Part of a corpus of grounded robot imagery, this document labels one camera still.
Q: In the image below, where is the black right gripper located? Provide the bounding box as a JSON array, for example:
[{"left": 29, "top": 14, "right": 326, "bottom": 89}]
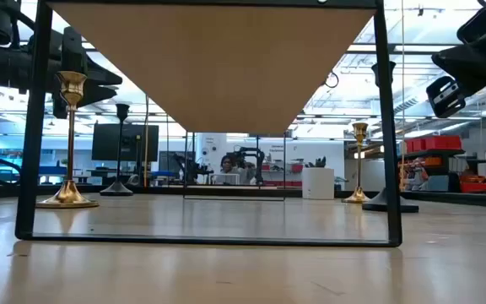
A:
[{"left": 426, "top": 8, "right": 486, "bottom": 119}]

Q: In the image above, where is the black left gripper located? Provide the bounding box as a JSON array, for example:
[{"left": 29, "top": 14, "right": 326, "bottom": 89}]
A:
[{"left": 51, "top": 25, "right": 124, "bottom": 120}]

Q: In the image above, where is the black candlestick holder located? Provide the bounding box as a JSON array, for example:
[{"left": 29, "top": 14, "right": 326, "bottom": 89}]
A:
[
  {"left": 100, "top": 103, "right": 134, "bottom": 197},
  {"left": 361, "top": 61, "right": 420, "bottom": 214}
]

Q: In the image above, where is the gold candlestick holder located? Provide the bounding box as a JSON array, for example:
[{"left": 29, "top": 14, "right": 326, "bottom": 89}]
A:
[
  {"left": 35, "top": 70, "right": 100, "bottom": 209},
  {"left": 342, "top": 122, "right": 371, "bottom": 204}
]

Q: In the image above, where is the black monitor screen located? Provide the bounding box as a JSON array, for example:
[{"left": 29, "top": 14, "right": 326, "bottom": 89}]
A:
[{"left": 91, "top": 122, "right": 159, "bottom": 163}]

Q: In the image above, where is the red storage bin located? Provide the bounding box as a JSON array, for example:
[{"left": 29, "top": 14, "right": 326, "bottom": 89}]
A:
[{"left": 406, "top": 135, "right": 463, "bottom": 154}]

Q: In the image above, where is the black storage rack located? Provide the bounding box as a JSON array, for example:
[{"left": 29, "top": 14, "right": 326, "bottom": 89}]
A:
[{"left": 398, "top": 148, "right": 486, "bottom": 193}]

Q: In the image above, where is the orange storage bin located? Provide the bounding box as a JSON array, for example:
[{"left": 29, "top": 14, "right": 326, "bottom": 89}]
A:
[{"left": 460, "top": 175, "right": 486, "bottom": 194}]

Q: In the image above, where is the person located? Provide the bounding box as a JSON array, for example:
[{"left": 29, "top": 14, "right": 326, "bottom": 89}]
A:
[{"left": 219, "top": 155, "right": 246, "bottom": 186}]

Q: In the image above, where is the wooden shelf with black frame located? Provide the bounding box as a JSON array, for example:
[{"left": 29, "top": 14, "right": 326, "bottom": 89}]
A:
[{"left": 14, "top": 0, "right": 403, "bottom": 248}]

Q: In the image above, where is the black metal rig frame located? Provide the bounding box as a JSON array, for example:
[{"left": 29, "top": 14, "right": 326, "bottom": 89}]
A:
[{"left": 0, "top": 184, "right": 486, "bottom": 210}]

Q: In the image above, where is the white pedestal box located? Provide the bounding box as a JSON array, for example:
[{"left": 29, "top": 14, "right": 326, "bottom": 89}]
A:
[{"left": 301, "top": 167, "right": 336, "bottom": 200}]

